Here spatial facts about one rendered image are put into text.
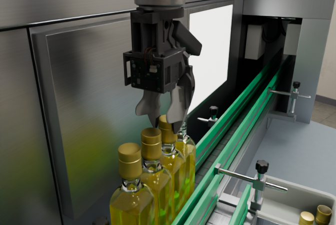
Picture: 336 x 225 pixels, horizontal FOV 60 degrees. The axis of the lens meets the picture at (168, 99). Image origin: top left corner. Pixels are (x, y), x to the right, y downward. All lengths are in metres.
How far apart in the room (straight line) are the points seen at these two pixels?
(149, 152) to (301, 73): 1.11
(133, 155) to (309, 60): 1.16
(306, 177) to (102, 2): 0.91
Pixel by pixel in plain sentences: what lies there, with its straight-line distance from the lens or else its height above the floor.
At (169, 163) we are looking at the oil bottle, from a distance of 0.54.
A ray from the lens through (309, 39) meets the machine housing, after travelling 1.45.
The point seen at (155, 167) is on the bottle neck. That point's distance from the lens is 0.50.
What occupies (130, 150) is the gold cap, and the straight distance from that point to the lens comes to 0.43.
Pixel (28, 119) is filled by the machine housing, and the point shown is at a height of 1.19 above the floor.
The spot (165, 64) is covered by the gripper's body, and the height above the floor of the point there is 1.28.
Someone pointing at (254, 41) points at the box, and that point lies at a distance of 1.61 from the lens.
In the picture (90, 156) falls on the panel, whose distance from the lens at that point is 0.57.
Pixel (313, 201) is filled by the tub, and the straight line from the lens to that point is 0.97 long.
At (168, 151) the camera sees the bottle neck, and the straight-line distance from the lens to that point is 0.54.
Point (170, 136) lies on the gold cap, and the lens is 0.52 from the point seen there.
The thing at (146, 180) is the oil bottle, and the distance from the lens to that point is 0.50.
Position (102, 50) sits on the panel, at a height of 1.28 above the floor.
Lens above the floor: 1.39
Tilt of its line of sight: 22 degrees down
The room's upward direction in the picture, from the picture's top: straight up
